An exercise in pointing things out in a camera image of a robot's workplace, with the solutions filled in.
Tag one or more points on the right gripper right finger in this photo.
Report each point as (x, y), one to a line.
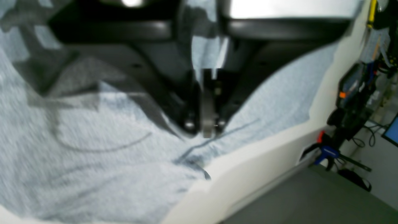
(258, 48)

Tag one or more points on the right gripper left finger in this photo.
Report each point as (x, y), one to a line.
(145, 46)

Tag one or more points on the grey T-shirt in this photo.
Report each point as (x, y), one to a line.
(99, 158)

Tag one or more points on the blue clamp at right edge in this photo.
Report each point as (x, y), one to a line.
(329, 148)

